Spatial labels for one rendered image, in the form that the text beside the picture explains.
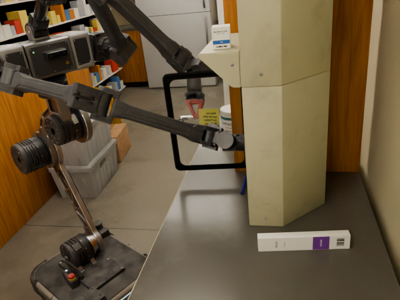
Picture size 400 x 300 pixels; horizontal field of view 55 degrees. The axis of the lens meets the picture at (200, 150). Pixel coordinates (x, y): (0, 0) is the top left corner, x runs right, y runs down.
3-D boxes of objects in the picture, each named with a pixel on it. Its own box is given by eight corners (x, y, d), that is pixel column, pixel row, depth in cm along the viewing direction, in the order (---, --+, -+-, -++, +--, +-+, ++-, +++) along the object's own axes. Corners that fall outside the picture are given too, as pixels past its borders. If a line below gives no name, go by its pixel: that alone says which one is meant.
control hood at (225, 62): (250, 61, 136) (249, 31, 132) (241, 87, 107) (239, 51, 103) (218, 62, 138) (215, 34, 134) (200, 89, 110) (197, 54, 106)
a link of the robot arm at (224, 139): (209, 123, 136) (202, 146, 136) (202, 118, 125) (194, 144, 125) (241, 132, 133) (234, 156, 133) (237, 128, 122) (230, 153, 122)
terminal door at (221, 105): (251, 168, 153) (246, 68, 136) (175, 171, 157) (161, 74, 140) (251, 166, 153) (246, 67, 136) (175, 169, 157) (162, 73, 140)
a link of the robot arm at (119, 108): (98, 86, 123) (88, 118, 123) (99, 84, 118) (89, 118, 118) (218, 124, 137) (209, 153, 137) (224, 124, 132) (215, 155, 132)
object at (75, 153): (118, 138, 372) (111, 105, 358) (90, 168, 318) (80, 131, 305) (78, 138, 381) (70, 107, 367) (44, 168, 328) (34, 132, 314)
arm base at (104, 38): (113, 57, 179) (108, 31, 174) (124, 58, 174) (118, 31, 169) (97, 61, 174) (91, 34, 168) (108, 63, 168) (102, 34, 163)
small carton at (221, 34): (231, 44, 113) (230, 23, 111) (230, 48, 109) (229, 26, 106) (214, 46, 114) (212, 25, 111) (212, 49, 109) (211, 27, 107)
